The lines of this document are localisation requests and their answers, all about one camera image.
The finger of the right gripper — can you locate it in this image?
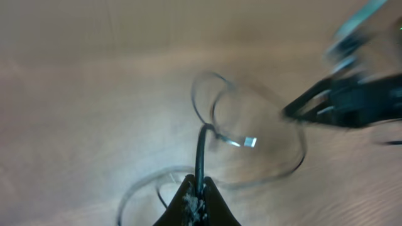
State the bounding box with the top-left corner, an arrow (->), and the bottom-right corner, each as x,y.
281,78 -> 335,124

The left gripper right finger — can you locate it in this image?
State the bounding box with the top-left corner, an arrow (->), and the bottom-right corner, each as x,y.
202,177 -> 241,226

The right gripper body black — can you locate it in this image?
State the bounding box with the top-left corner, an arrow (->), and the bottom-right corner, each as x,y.
329,73 -> 401,128

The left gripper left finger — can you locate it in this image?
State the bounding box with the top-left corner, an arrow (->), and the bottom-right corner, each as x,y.
153,175 -> 197,226

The thick black USB cable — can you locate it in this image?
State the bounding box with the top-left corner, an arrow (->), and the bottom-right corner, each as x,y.
190,71 -> 307,195

